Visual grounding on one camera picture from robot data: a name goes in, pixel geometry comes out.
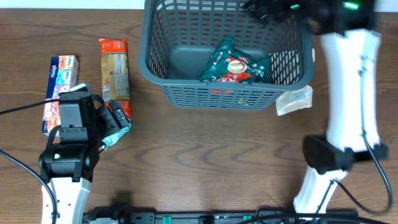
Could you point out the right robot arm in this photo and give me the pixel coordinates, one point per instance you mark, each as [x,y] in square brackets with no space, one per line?
[351,44]

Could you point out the green Nescafe bag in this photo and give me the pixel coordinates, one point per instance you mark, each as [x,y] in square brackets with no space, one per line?
[230,65]

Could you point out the teal small sachet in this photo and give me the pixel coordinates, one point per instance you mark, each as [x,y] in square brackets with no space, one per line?
[114,138]

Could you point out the Kleenex tissue multipack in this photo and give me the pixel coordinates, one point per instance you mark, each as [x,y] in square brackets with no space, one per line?
[63,76]

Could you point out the orange biscuit packet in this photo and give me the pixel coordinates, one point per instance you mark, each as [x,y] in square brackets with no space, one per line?
[115,73]

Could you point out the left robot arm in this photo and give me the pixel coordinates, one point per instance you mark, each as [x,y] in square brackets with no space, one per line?
[73,150]

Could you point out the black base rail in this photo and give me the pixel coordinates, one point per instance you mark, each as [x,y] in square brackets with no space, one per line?
[121,213]

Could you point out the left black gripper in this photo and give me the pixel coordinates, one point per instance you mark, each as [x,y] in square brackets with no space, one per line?
[114,125]

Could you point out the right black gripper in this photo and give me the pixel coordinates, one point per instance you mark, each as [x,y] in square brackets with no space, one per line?
[283,14]

